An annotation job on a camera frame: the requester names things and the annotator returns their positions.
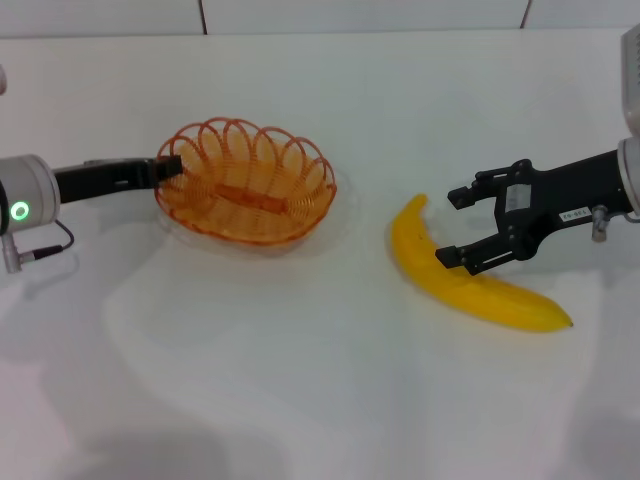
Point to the yellow banana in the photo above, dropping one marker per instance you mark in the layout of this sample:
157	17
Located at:
450	280

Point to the orange woven plastic basket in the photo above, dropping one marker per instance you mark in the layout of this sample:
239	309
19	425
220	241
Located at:
245	200

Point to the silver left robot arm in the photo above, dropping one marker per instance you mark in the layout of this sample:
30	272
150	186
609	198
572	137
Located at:
25	195

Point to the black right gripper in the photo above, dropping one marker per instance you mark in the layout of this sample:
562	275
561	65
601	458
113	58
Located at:
565	195

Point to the silver connector plug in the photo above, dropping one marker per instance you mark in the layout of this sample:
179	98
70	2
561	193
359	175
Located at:
599	225

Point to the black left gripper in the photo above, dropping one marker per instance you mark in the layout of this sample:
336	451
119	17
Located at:
100	179

